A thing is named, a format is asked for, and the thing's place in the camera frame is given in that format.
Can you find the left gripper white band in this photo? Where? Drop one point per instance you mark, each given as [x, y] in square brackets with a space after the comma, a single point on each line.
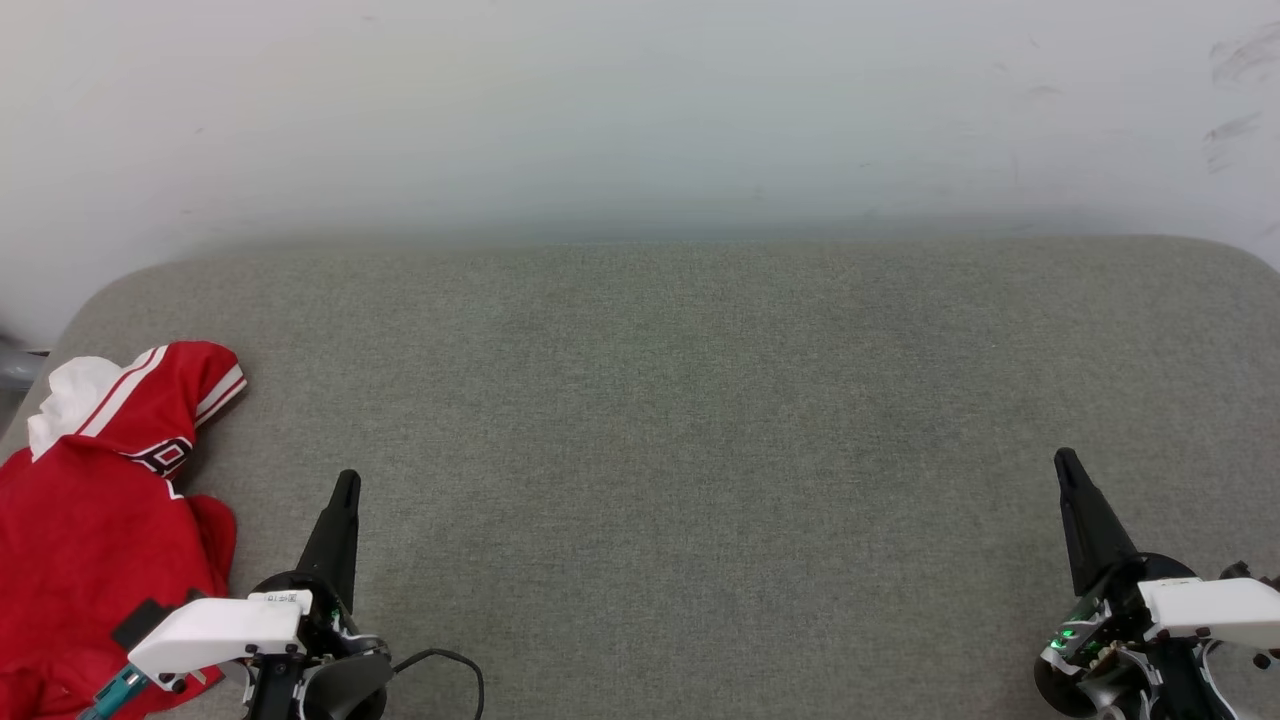
[220, 630]

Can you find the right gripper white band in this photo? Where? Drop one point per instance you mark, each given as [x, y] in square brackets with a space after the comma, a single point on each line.
[1210, 610]

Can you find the red basketball jersey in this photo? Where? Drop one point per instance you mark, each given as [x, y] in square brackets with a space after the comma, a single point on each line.
[80, 520]

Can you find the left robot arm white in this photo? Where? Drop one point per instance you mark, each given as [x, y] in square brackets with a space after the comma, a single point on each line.
[340, 695]

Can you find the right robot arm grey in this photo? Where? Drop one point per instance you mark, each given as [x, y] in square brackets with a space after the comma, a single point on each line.
[1130, 695]

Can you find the grey fabric sofa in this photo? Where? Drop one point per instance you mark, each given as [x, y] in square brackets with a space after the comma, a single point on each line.
[700, 450]

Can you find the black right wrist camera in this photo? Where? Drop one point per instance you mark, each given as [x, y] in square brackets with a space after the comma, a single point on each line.
[1245, 575]

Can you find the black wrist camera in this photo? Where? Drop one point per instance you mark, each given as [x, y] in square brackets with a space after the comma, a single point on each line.
[1245, 575]
[140, 622]

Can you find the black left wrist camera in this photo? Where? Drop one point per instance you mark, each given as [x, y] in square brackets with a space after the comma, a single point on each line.
[140, 622]

